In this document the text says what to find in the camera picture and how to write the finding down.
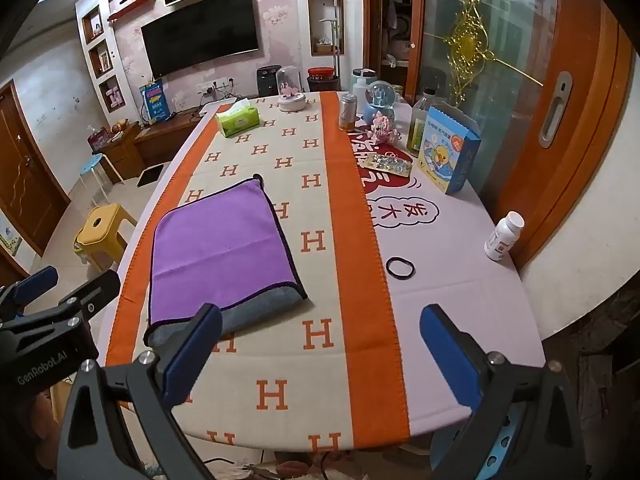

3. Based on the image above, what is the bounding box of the orange cream patterned blanket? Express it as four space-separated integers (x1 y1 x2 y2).
102 91 412 453

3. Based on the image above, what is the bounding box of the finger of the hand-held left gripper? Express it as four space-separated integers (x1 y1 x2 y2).
0 266 59 318
10 270 122 335

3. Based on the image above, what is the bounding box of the red snack bag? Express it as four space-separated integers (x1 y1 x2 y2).
87 127 114 152

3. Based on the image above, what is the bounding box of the glass dome ornament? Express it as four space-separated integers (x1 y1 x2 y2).
276 66 306 113

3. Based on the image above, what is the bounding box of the blue snow globe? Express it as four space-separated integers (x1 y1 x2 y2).
361 81 397 125

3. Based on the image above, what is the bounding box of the black hair tie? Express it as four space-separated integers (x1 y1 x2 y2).
386 257 416 280

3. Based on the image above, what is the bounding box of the blister pill pack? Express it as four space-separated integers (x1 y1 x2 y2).
364 154 414 177

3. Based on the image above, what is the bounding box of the wooden sliding glass door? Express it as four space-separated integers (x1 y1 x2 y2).
405 0 636 271

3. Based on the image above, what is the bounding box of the pink flower ornament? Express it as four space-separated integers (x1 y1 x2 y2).
369 112 401 143

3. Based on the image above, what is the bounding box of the black television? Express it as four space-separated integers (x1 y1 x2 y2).
141 0 262 81

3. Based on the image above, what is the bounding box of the blue round stool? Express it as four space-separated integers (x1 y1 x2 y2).
80 153 126 193

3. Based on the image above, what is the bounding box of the wooden television cabinet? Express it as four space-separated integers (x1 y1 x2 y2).
90 105 221 178

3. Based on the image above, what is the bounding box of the brown wooden door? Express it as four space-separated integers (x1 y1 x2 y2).
0 80 71 256

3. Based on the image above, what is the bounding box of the drink can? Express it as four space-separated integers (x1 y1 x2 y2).
340 94 358 132

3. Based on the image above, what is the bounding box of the red lidded pot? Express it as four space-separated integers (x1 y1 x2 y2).
307 67 336 93

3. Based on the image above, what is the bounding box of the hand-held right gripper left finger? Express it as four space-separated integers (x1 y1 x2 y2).
55 303 224 480

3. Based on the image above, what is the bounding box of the red wall shelf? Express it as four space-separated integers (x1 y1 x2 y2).
107 0 158 22

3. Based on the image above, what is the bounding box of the yellow plastic stool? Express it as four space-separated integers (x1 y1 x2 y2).
73 203 138 273

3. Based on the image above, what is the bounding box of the blue printed sign box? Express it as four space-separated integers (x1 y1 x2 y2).
139 80 168 125

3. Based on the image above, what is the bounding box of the silver door handle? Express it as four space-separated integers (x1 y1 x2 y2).
538 71 573 148

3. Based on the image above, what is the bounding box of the white pill bottle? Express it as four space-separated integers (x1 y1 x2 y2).
484 211 525 262

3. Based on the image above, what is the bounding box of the gold door ornament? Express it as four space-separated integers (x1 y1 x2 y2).
437 0 543 108

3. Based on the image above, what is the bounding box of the blue duck print box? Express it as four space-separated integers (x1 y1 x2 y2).
416 101 482 195

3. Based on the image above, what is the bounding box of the green glass bottle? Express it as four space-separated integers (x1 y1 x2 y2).
406 87 441 158

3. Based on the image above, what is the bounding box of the dark floor mat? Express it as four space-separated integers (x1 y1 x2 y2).
136 164 168 188

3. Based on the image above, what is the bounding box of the green tissue box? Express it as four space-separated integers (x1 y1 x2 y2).
215 100 263 138

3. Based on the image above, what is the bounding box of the purple towel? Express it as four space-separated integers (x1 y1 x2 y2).
143 174 308 348

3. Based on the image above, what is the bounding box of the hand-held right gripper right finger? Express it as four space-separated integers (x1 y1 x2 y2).
419 304 587 480

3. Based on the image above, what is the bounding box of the black countertop appliance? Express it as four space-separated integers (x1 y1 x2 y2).
257 65 283 98

